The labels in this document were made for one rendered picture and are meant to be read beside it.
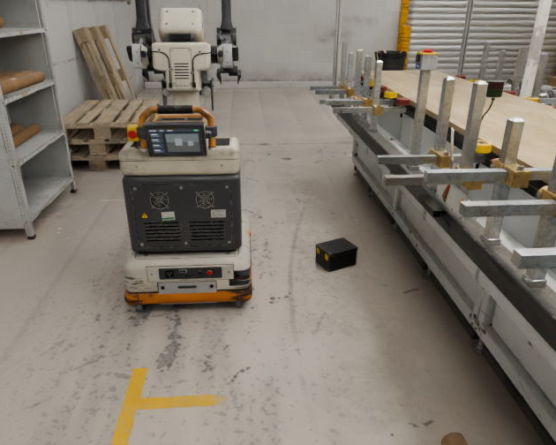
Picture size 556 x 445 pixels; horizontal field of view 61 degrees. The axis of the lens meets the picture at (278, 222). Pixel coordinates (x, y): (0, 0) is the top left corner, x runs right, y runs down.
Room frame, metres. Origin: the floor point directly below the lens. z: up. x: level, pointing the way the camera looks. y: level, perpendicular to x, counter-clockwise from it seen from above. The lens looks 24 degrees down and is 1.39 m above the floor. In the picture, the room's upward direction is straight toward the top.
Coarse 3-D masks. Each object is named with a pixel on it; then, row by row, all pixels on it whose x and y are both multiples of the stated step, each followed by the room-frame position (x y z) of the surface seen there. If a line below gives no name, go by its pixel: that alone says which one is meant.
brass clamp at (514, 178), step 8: (496, 160) 1.39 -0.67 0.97; (496, 168) 1.38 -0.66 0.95; (504, 168) 1.33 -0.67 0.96; (512, 168) 1.31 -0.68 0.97; (512, 176) 1.29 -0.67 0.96; (520, 176) 1.28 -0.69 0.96; (528, 176) 1.28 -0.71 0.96; (512, 184) 1.28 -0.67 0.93; (520, 184) 1.28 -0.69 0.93; (528, 184) 1.28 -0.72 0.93
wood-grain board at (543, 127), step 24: (384, 72) 4.10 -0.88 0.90; (408, 72) 4.11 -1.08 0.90; (432, 72) 4.12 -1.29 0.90; (408, 96) 2.94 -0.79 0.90; (432, 96) 2.94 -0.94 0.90; (456, 96) 2.95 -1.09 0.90; (504, 96) 2.96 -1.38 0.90; (456, 120) 2.27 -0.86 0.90; (504, 120) 2.28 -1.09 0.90; (528, 120) 2.28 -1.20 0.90; (552, 120) 2.28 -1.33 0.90; (528, 144) 1.84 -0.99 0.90; (552, 144) 1.84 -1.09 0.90
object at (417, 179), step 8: (384, 176) 1.56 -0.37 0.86; (392, 176) 1.56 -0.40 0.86; (400, 176) 1.56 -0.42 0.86; (408, 176) 1.56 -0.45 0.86; (416, 176) 1.56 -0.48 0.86; (384, 184) 1.56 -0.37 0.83; (392, 184) 1.55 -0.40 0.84; (400, 184) 1.55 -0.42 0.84; (408, 184) 1.55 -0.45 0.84; (416, 184) 1.55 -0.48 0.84; (424, 184) 1.55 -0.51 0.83; (432, 184) 1.56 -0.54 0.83; (440, 184) 1.56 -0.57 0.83; (448, 184) 1.56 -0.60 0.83; (456, 184) 1.56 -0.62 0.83
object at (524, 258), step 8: (528, 248) 0.83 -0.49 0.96; (536, 248) 0.83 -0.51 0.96; (544, 248) 0.83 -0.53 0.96; (552, 248) 0.83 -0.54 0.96; (512, 256) 0.83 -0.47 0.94; (520, 256) 0.80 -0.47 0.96; (528, 256) 0.80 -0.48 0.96; (536, 256) 0.80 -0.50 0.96; (544, 256) 0.80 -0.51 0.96; (552, 256) 0.80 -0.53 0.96; (520, 264) 0.80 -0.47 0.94; (528, 264) 0.80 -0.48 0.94; (536, 264) 0.80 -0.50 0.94; (544, 264) 0.80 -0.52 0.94; (552, 264) 0.80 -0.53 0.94
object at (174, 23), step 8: (168, 8) 2.51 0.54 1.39; (176, 8) 2.52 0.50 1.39; (184, 8) 2.52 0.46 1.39; (192, 8) 2.52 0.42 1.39; (160, 16) 2.48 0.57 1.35; (168, 16) 2.48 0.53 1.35; (176, 16) 2.48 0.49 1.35; (184, 16) 2.48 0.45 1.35; (192, 16) 2.49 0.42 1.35; (200, 16) 2.51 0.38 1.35; (160, 24) 2.45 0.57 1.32; (168, 24) 2.45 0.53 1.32; (176, 24) 2.45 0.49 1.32; (184, 24) 2.45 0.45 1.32; (192, 24) 2.46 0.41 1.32; (200, 24) 2.48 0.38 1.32; (160, 32) 2.44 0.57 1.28; (168, 32) 2.43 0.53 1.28; (176, 32) 2.44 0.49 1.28; (184, 32) 2.44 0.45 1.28; (192, 32) 2.44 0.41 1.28; (200, 32) 2.46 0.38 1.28; (200, 40) 2.49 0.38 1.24
